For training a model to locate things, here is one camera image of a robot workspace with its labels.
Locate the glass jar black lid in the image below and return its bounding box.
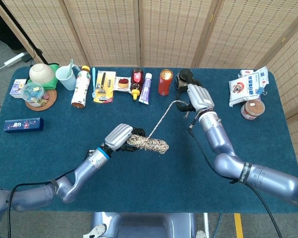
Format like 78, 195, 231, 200
175, 68, 194, 90

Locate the white power strip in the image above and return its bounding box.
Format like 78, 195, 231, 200
3, 52, 25, 67

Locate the green cloth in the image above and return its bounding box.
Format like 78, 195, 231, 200
26, 63, 61, 90

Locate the white paper packet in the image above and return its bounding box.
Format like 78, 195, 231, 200
238, 65, 270, 86

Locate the light blue toothbrush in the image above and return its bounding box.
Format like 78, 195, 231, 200
91, 67, 97, 98

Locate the woven round coaster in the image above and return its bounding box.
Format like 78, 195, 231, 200
25, 89, 58, 112

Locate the small white purple box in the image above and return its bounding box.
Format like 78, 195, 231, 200
9, 78, 27, 99

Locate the pale blue mug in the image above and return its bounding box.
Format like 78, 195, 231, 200
55, 65, 80, 91

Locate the pale green spoon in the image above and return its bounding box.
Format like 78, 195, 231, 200
66, 59, 75, 78

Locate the cream upturned bowl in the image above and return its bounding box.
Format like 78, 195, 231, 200
29, 63, 56, 84

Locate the red drink can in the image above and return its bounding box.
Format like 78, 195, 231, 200
157, 69, 174, 96

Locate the black stand pole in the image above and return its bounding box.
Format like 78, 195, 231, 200
0, 0, 50, 66

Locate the red syrup bottle yellow cap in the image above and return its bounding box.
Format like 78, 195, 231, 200
130, 68, 145, 101

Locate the bamboo folding screen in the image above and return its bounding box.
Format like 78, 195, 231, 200
0, 0, 298, 174

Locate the blue table mat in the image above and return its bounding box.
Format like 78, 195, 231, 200
0, 66, 298, 214

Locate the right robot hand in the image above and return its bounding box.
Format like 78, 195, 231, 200
176, 77, 216, 115

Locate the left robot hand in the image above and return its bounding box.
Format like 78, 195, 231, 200
101, 123, 146, 152

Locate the white sugar bag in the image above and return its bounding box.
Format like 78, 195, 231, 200
228, 73, 262, 108

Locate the braided multicolour rope bundle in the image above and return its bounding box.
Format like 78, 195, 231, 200
127, 100, 192, 155

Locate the blue binder clip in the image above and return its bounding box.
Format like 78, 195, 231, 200
256, 83, 268, 96

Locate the razor in yellow blister pack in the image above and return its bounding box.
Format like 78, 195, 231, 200
93, 70, 116, 104

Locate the black velcro cable strap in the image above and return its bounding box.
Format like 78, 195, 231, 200
229, 162, 253, 185
49, 179, 60, 193

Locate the grey robot torso base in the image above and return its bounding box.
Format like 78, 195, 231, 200
83, 212, 207, 238

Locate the floral drink bottle yellow cap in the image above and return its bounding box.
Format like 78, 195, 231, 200
71, 65, 91, 110

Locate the round tub red label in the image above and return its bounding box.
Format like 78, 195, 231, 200
240, 99, 266, 121

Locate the purple white toothpaste tube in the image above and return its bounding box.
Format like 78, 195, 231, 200
138, 72, 153, 106

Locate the white snack packet red picture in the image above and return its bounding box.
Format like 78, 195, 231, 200
113, 76, 132, 94

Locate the clear tub of coloured clips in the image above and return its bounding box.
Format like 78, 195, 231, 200
21, 82, 46, 108

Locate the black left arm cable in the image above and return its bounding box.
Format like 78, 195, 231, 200
6, 148, 92, 238

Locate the long dark blue box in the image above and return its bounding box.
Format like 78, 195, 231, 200
3, 117, 45, 133

